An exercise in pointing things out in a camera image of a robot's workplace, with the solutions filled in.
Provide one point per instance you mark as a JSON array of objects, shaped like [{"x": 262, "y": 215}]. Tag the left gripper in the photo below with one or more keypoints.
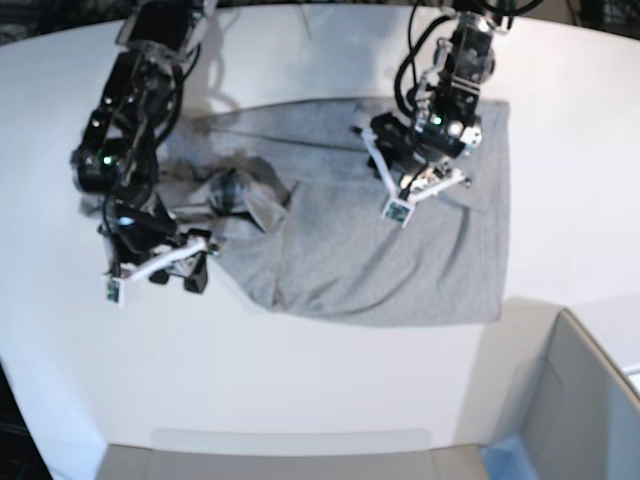
[{"x": 413, "y": 164}]

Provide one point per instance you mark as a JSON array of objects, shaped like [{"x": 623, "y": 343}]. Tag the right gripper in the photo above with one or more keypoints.
[{"x": 152, "y": 246}]

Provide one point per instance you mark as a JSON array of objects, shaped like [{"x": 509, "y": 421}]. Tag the grey t-shirt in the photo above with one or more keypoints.
[{"x": 287, "y": 191}]

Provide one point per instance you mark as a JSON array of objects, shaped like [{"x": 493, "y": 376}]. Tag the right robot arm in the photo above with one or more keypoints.
[{"x": 116, "y": 161}]

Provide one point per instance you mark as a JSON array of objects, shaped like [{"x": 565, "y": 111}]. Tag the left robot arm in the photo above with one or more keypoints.
[{"x": 437, "y": 91}]

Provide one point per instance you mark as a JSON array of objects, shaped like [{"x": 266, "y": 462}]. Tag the grey cardboard box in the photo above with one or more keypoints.
[{"x": 541, "y": 375}]

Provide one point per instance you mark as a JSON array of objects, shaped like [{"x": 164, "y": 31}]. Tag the blue item in box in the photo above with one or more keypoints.
[{"x": 508, "y": 460}]

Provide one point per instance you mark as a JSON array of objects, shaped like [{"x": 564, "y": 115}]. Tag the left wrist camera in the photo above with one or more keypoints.
[{"x": 398, "y": 210}]

